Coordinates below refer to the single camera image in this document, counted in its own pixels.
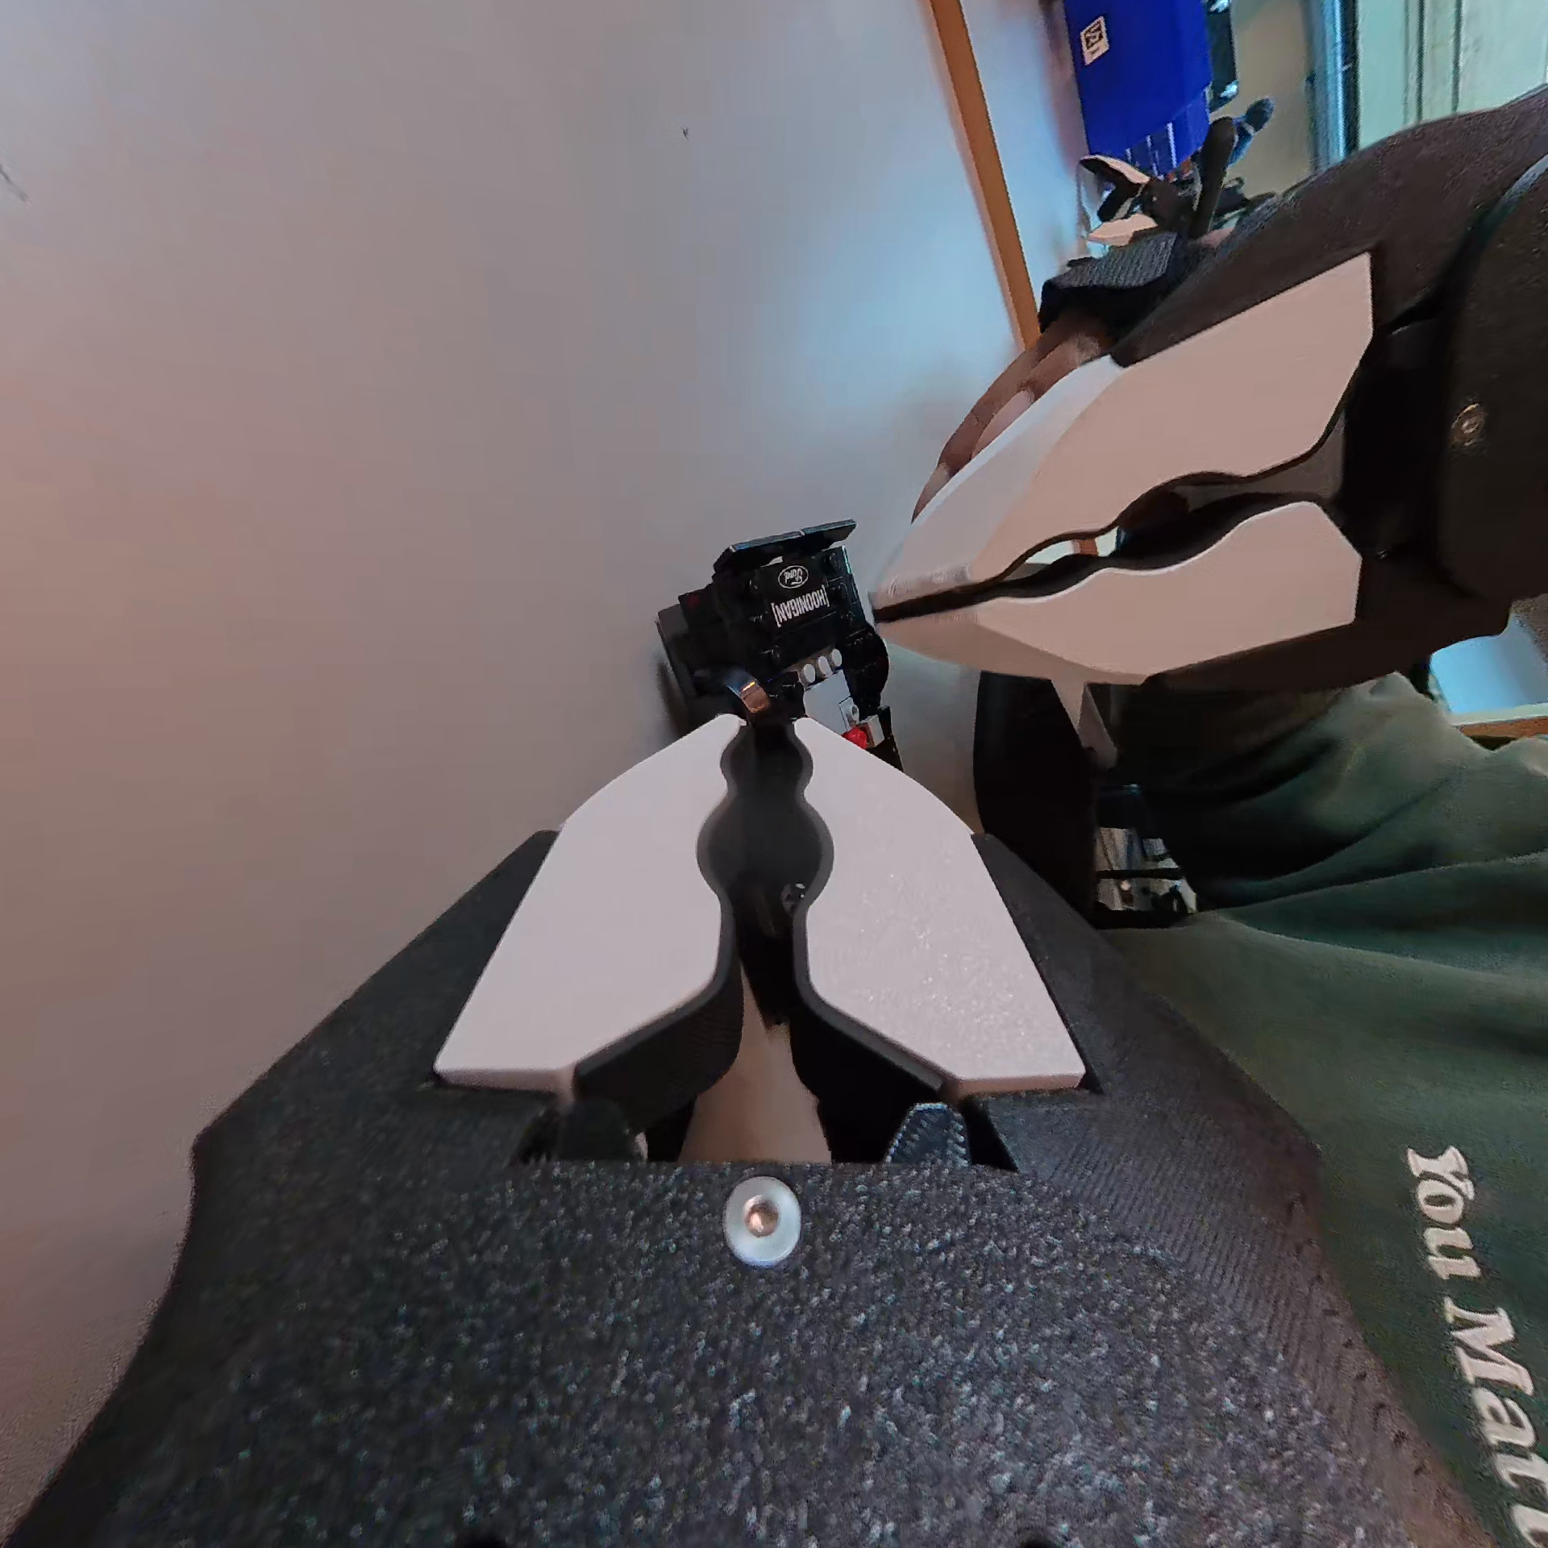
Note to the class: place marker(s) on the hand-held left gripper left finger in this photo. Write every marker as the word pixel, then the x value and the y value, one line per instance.
pixel 591 956

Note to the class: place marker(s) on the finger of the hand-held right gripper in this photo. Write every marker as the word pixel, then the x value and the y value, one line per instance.
pixel 1185 399
pixel 1208 606

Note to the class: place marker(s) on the partly built lego car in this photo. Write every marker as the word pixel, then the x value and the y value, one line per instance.
pixel 798 606

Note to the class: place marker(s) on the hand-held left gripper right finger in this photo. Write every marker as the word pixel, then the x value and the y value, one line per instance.
pixel 943 956

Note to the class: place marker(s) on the person's green top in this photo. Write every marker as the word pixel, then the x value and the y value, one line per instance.
pixel 1389 969

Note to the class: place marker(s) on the idle black and white gripper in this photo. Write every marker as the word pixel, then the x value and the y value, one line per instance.
pixel 1161 195

